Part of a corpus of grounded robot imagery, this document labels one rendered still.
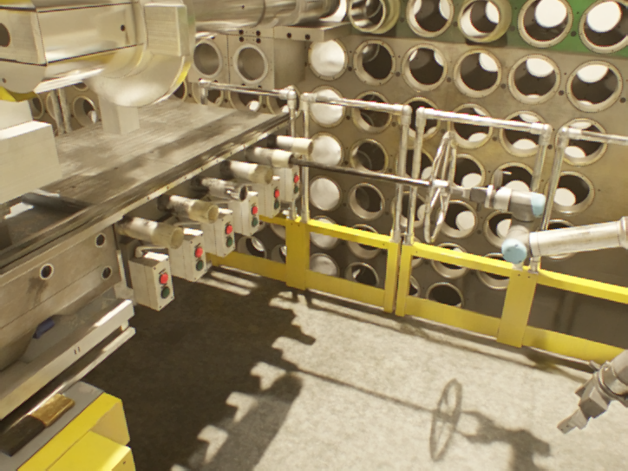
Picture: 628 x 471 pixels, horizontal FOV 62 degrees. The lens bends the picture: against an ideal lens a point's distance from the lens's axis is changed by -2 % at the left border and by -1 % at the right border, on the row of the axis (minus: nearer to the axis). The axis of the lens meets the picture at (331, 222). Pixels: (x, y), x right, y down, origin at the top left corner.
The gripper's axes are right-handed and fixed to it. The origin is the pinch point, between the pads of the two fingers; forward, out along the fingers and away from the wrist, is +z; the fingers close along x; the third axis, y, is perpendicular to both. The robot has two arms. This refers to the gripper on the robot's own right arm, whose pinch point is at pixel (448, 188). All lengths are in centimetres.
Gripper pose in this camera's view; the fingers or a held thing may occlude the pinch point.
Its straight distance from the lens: 187.0
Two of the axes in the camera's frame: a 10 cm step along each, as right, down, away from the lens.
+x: 3.6, -0.7, 9.3
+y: -1.6, 9.8, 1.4
